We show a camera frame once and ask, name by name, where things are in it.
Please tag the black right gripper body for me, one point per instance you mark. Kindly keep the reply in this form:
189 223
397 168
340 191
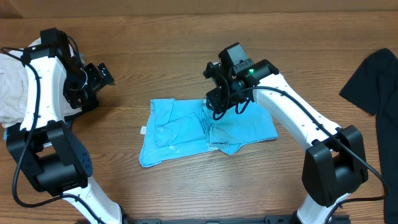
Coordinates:
218 96

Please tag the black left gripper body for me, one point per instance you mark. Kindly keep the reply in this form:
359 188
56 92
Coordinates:
80 83

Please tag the light blue printed t-shirt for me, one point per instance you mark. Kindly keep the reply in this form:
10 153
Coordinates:
181 128

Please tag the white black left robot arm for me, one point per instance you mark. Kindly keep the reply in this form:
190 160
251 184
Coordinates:
46 151

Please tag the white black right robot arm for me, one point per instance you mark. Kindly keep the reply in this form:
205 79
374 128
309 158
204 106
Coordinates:
335 161

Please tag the beige folded garment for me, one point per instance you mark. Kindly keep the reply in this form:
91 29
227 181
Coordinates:
12 93

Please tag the black folded garment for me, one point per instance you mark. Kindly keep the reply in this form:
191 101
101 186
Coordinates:
12 117

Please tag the blue folded jeans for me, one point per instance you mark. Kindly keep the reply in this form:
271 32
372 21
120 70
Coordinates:
5 134

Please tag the black garment at right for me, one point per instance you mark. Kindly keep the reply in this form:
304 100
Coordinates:
373 88

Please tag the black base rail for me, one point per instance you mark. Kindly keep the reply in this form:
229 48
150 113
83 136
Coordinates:
217 221

